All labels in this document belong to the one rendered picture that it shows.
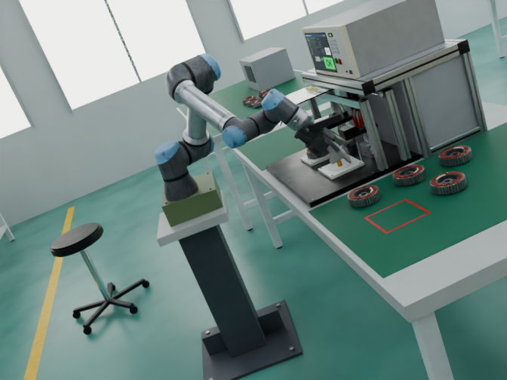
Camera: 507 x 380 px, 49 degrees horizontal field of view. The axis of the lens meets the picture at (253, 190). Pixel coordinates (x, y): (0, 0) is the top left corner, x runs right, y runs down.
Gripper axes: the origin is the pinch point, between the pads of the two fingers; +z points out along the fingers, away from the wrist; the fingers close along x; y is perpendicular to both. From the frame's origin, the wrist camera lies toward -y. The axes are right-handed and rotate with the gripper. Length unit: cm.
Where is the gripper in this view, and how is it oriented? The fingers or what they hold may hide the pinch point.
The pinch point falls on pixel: (352, 154)
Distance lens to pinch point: 193.7
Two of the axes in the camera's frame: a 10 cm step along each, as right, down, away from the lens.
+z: 8.0, 5.8, 1.4
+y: -5.8, 7.0, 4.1
